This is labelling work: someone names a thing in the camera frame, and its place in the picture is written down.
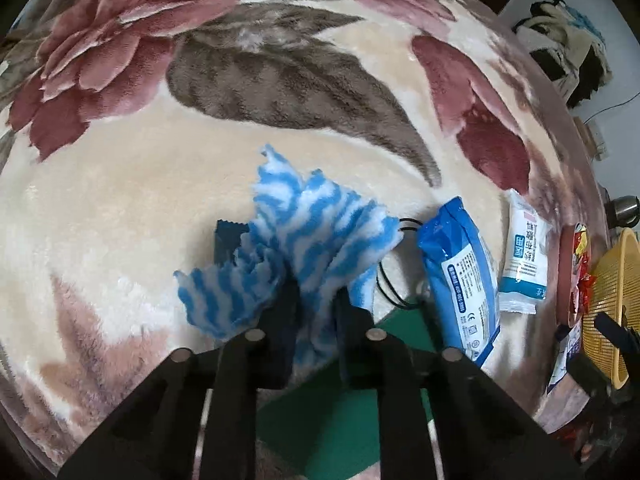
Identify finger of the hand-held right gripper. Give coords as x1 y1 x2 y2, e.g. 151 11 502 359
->
565 354 631 406
594 311 640 361

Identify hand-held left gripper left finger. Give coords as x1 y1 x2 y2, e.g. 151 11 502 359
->
57 270 301 480

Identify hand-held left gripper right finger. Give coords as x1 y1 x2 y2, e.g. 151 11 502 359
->
335 290 583 480

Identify yellow plastic basket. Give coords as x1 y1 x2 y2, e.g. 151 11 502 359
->
582 227 640 391

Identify green scouring pad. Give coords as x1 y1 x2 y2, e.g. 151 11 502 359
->
255 297 438 478

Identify blue white striped cloth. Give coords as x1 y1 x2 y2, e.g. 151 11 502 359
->
172 144 403 368

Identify blue face mask packet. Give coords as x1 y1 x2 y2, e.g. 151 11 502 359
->
416 196 502 367

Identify pink tray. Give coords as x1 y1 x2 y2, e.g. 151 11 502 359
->
554 222 591 327

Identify red snack packets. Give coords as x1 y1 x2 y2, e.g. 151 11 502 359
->
572 224 598 316

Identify dark blue small packet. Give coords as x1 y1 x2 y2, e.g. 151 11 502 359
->
214 219 251 267

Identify small white packet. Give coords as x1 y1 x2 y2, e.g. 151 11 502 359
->
499 189 552 315

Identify steel thermos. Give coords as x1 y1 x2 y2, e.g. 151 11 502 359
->
606 195 640 228

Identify floral plush blanket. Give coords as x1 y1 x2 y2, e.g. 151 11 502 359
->
0 0 616 480

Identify beige box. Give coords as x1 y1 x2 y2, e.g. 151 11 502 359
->
575 117 598 151

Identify pile of clothes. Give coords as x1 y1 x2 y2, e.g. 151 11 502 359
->
512 0 613 108

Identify black elastic hair tie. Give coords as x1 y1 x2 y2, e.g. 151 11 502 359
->
375 217 426 311

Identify black power cable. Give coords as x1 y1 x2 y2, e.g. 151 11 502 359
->
584 100 640 123

